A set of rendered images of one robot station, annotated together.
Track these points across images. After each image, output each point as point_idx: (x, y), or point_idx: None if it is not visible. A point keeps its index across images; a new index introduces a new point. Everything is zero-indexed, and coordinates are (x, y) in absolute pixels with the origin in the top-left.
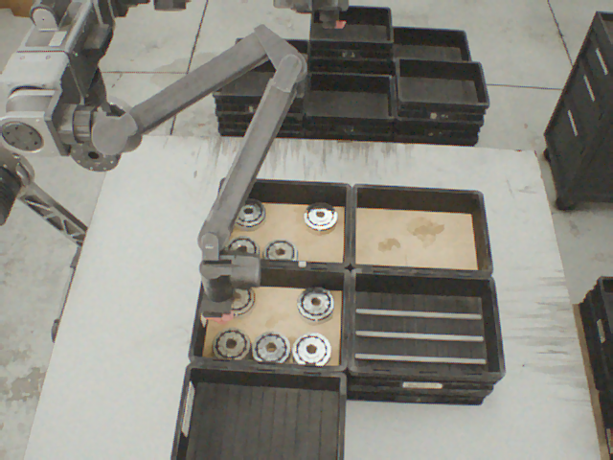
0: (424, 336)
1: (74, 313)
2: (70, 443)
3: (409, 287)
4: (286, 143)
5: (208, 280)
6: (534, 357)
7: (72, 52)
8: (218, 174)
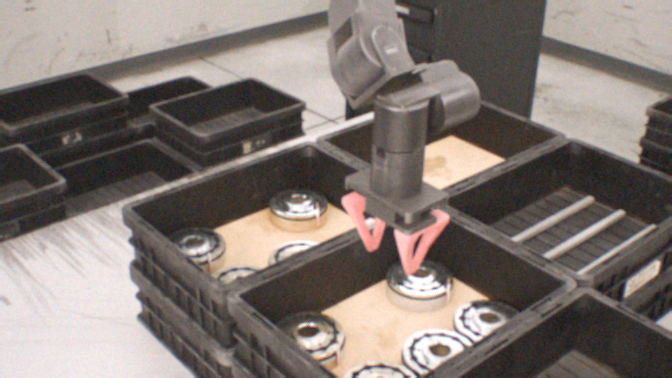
0: (573, 241)
1: None
2: None
3: (497, 206)
4: (118, 208)
5: (416, 116)
6: None
7: None
8: (49, 282)
